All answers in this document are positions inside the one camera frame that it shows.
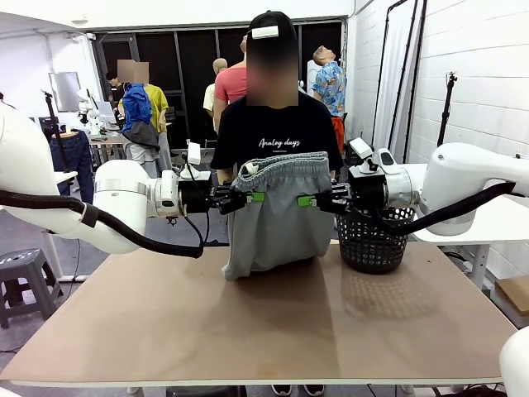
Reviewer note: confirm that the white curtain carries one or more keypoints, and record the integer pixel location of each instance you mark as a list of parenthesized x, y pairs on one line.
[(396, 82)]

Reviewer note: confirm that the white side table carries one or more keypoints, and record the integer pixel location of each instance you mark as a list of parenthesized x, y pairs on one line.
[(504, 223)]

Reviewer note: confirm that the figure in blue jacket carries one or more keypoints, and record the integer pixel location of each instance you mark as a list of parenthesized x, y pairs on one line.
[(136, 107)]

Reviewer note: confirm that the grey plastic stool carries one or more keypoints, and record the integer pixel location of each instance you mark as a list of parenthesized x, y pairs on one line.
[(25, 260)]

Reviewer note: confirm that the left gripper black green finger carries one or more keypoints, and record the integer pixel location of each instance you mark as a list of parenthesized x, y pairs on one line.
[(231, 208), (254, 198)]

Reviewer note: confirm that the mannequin in red top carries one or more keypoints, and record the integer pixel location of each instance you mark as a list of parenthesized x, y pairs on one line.
[(231, 84)]

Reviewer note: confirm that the figure in blue jeans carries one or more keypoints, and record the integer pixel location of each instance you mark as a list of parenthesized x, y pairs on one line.
[(78, 161)]

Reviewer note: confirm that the white background desk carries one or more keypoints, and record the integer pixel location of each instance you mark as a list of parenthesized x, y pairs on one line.
[(53, 256)]

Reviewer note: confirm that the black cloth on floor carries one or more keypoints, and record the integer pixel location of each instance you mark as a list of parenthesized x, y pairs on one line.
[(213, 244)]

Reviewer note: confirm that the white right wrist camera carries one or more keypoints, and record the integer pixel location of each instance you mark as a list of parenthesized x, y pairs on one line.
[(360, 147)]

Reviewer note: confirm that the mannequin blue floral shirt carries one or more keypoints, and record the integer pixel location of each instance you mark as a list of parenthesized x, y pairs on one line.
[(330, 87)]

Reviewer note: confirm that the small white background robot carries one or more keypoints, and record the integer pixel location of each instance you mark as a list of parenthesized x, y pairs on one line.
[(84, 109)]

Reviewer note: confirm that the black tripod by white wall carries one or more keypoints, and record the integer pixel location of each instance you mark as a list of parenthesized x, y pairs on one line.
[(446, 111)]

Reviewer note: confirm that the person's right forearm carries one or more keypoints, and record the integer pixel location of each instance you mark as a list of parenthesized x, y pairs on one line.
[(225, 175)]

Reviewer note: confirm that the black baseball cap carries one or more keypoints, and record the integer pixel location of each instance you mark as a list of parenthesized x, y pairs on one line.
[(285, 25)]

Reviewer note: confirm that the grey framed whiteboard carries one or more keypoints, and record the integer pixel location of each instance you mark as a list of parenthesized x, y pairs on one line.
[(66, 91)]

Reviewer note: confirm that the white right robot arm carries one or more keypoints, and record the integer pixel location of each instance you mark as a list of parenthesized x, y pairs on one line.
[(458, 182)]

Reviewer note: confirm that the right gripper black green finger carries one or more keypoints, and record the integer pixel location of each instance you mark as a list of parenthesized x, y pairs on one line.
[(308, 201), (328, 208)]

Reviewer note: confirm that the brown cardboard box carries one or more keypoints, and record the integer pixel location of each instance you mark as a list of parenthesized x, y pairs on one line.
[(514, 295)]

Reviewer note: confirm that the black perforated plastic basket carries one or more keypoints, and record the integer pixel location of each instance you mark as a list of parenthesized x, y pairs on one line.
[(372, 252)]

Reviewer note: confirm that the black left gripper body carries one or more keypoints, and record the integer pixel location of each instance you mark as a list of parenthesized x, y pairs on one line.
[(194, 197)]

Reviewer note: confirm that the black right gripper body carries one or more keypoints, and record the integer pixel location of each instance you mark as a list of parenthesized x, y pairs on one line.
[(368, 194)]

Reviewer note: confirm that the grey shorts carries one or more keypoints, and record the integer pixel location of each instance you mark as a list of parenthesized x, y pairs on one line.
[(277, 231)]

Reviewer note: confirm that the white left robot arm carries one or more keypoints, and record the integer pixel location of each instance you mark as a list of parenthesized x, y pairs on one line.
[(120, 207)]

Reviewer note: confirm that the person in black t-shirt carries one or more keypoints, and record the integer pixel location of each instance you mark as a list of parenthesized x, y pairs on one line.
[(281, 128)]

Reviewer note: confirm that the black wall pipe frame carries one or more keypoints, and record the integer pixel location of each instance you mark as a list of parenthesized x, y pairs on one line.
[(419, 41)]

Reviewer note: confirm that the black tripod near jeans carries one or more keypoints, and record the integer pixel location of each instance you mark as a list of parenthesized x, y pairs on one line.
[(58, 132)]

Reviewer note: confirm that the black white sneaker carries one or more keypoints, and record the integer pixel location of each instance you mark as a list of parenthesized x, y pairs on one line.
[(314, 390), (282, 390)]

